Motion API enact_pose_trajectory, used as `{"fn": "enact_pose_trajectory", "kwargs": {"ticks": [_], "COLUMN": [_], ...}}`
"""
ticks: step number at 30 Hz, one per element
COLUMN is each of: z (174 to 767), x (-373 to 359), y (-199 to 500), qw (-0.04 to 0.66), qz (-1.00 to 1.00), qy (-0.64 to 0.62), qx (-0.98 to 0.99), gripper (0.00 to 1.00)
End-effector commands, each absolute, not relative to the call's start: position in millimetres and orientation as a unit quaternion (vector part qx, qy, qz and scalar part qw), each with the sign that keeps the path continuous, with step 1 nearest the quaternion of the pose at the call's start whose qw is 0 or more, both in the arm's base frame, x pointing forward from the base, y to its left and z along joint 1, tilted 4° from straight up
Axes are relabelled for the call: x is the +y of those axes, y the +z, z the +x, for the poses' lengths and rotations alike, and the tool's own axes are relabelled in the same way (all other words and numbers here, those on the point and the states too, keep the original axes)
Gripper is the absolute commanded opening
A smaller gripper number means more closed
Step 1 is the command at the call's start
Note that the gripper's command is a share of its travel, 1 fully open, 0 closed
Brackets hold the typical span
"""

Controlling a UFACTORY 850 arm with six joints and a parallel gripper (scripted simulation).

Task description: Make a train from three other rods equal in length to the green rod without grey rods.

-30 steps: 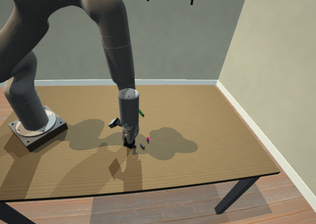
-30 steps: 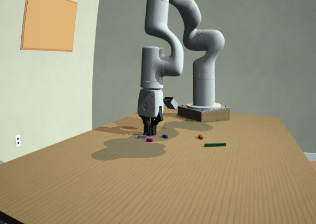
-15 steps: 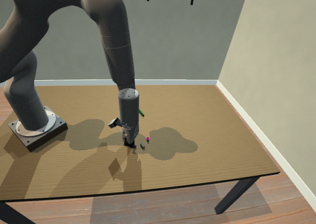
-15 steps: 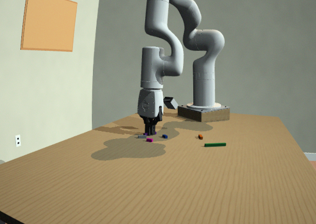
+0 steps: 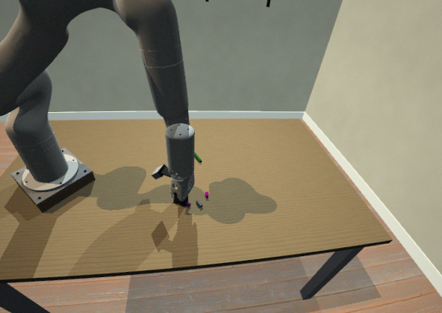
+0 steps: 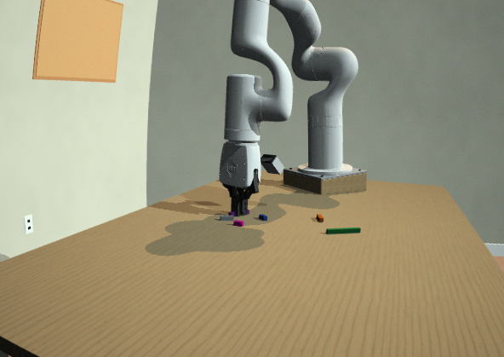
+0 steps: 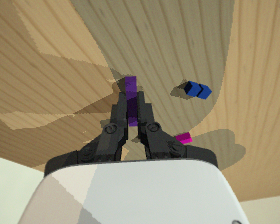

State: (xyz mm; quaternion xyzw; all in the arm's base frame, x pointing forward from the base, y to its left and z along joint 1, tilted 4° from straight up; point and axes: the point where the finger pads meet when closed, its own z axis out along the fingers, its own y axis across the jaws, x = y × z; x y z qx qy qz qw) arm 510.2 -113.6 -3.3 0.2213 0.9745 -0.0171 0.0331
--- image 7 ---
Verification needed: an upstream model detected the small blue block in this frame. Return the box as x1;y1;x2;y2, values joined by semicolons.
184;81;201;97
196;84;212;100

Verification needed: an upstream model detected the magenta rectangular block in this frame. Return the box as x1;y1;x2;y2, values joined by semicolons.
175;133;192;144

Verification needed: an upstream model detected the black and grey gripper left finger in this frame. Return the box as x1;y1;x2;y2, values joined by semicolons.
44;92;128;177

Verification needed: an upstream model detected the purple rod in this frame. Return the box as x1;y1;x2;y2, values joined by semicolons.
125;76;137;127

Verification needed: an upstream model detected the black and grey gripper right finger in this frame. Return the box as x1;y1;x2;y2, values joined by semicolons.
137;91;218;168

